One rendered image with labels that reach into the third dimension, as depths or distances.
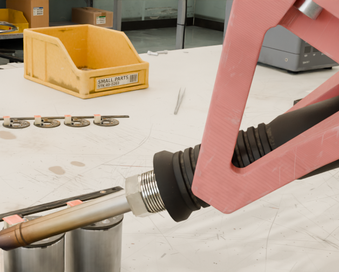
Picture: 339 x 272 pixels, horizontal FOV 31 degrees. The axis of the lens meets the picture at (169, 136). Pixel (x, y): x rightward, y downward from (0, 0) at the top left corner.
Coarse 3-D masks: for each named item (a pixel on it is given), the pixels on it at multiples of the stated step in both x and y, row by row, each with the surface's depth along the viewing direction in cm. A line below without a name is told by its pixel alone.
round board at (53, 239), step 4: (28, 216) 26; (32, 216) 26; (36, 216) 26; (40, 216) 26; (28, 220) 25; (52, 236) 24; (56, 236) 24; (60, 236) 24; (48, 240) 24; (52, 240) 24; (56, 240) 24; (32, 244) 24; (36, 244) 24; (40, 244) 24; (44, 244) 24; (48, 244) 24
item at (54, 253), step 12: (60, 240) 24; (12, 252) 24; (24, 252) 24; (36, 252) 24; (48, 252) 24; (60, 252) 25; (12, 264) 24; (24, 264) 24; (36, 264) 24; (48, 264) 24; (60, 264) 25
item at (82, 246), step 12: (108, 228) 26; (120, 228) 26; (72, 240) 26; (84, 240) 25; (96, 240) 25; (108, 240) 26; (120, 240) 26; (72, 252) 26; (84, 252) 26; (96, 252) 26; (108, 252) 26; (120, 252) 27; (72, 264) 26; (84, 264) 26; (96, 264) 26; (108, 264) 26; (120, 264) 27
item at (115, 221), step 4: (116, 216) 26; (120, 216) 26; (112, 220) 26; (116, 220) 26; (120, 220) 26; (92, 224) 25; (96, 224) 25; (100, 224) 25; (104, 224) 26; (108, 224) 26; (112, 224) 26; (116, 224) 26; (84, 228) 25; (88, 228) 25; (92, 228) 25; (96, 228) 25; (100, 228) 25; (104, 228) 25
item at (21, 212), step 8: (96, 192) 29; (104, 192) 29; (112, 192) 29; (64, 200) 27; (72, 200) 28; (80, 200) 28; (88, 200) 28; (24, 208) 26; (32, 208) 27; (40, 208) 27; (48, 208) 27; (0, 216) 26
